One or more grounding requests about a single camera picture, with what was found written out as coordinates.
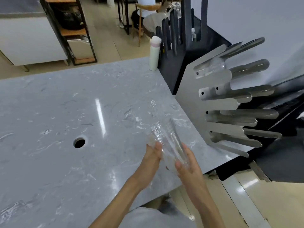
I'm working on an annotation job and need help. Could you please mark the stack of clear plastic cups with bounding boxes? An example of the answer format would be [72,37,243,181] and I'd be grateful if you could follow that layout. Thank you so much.
[147,118,191,174]

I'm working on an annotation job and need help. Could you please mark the black bag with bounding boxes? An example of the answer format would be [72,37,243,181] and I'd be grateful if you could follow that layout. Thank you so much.
[131,9,143,29]

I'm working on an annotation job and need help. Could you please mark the white cabinet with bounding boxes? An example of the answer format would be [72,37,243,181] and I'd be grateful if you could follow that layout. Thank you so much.
[0,11,71,72]

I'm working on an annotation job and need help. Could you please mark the black cup dispenser rack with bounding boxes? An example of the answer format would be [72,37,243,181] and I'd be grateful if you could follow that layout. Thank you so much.
[155,0,234,96]

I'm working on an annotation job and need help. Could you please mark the black metal shelf unit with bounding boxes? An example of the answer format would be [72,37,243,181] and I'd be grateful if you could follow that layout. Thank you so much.
[39,0,98,66]

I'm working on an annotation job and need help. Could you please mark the person's right forearm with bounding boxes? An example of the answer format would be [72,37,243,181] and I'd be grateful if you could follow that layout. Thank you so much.
[189,189,226,228]

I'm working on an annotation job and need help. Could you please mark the person's left hand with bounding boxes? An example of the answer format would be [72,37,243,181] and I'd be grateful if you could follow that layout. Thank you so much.
[136,142,164,186]

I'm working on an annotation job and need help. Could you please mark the black machine housing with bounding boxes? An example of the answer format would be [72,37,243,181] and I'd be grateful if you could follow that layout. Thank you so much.
[217,75,304,184]

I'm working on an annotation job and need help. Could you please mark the person's right hand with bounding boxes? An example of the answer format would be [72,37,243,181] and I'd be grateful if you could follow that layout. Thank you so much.
[175,143,210,200]

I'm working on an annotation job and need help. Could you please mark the silver metal cup dispenser rack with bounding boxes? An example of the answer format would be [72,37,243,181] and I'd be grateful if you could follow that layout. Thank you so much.
[175,37,283,158]

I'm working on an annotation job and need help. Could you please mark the wooden chair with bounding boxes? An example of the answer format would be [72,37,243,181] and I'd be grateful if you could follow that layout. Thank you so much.
[132,2,162,47]

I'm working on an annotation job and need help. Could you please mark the clear plastic cup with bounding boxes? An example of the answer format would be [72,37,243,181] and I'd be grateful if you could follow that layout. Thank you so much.
[206,57,226,72]

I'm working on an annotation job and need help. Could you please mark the white insulated bottle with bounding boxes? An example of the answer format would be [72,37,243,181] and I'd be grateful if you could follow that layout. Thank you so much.
[149,36,162,71]

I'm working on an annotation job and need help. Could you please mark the black table frame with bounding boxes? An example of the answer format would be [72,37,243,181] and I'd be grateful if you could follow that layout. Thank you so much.
[116,0,131,35]

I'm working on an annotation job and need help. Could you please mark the person's grey shirt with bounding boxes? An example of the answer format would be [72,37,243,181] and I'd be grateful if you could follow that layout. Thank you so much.
[123,198,198,228]

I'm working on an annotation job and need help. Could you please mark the person's left forearm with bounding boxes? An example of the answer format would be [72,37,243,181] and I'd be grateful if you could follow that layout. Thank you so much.
[88,177,150,228]

